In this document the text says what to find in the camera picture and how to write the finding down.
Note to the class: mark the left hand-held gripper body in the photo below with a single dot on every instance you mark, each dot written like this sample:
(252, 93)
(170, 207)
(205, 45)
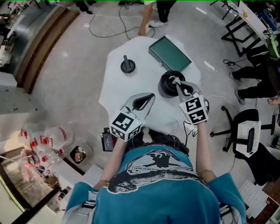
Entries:
(127, 128)

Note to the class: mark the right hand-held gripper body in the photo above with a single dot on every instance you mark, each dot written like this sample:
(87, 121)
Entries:
(194, 109)

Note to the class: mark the black cup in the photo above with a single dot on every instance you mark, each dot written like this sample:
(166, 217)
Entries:
(165, 88)

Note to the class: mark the person's right forearm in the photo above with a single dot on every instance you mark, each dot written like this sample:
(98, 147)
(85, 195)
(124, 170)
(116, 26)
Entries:
(203, 148)

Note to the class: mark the person's left forearm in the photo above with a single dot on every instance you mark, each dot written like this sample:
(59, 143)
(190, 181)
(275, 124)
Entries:
(112, 159)

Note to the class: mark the black tablet with screen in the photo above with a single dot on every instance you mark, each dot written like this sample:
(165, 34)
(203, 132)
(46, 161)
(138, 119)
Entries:
(107, 141)

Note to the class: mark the green rectangular box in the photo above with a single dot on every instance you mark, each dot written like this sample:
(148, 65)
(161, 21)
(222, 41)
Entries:
(170, 54)

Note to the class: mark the person's dark trousers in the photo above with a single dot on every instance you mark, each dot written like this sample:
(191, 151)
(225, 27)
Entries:
(168, 140)

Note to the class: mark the black office chair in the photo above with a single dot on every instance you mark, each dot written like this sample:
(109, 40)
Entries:
(245, 119)

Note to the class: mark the white perforated basket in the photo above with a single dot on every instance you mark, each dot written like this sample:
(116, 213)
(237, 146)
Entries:
(245, 133)

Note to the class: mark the white trash bin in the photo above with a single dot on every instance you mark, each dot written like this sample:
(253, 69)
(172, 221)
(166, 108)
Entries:
(78, 155)

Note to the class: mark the pile of clear plastic bags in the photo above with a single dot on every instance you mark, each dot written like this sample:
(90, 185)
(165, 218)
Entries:
(52, 140)

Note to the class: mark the person's teal printed shirt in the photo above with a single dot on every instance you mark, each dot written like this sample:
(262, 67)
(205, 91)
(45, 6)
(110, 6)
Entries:
(157, 197)

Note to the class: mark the black bag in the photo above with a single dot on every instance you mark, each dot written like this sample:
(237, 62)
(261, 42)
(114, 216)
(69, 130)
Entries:
(265, 166)

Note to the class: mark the small yellow object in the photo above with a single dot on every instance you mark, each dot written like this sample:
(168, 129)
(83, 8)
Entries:
(245, 14)

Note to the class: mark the green round object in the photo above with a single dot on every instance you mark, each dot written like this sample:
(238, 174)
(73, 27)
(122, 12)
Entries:
(274, 47)

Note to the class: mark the white paper sheets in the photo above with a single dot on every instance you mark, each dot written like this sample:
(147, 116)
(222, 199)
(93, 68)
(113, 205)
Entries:
(252, 193)

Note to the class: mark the brown wooden steps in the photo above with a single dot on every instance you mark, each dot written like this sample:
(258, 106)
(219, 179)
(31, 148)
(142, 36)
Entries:
(43, 48)

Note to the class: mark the glass display cabinet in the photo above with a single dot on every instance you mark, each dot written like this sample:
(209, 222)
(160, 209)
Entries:
(19, 179)

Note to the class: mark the white table with black frame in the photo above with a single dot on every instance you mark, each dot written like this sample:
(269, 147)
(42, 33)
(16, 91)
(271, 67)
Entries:
(251, 22)

